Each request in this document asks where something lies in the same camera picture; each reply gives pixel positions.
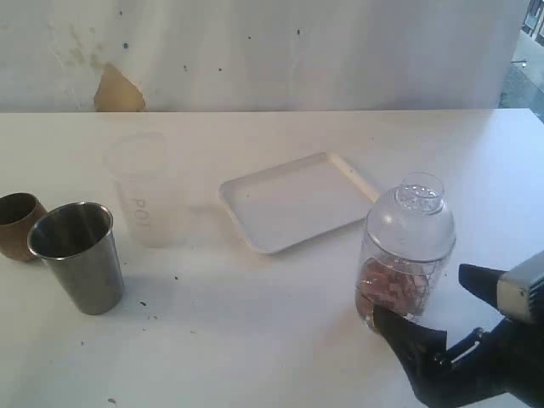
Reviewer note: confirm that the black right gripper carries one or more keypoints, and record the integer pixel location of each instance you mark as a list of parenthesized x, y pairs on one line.
[(506, 360)]

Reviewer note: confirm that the clear plastic shaker cup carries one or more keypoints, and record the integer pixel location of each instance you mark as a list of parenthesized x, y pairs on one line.
[(432, 270)]

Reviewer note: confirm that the translucent plastic cup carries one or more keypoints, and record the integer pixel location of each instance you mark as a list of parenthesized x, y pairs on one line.
[(149, 193)]

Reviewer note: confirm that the brown cubes and gold coins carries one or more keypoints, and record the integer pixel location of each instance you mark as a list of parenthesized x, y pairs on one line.
[(404, 293)]

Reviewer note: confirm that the brown wooden bowl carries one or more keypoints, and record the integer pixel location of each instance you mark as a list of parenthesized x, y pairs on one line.
[(19, 212)]

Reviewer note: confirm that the white rectangular tray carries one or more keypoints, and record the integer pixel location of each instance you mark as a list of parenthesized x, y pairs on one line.
[(285, 205)]

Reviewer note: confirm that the stainless steel cup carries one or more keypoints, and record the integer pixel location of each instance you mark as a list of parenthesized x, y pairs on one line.
[(76, 242)]

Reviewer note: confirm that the clear plastic shaker lid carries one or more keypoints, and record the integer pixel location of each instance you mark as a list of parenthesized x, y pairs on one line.
[(412, 220)]

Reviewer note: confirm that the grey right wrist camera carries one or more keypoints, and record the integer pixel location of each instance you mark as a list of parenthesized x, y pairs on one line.
[(520, 291)]

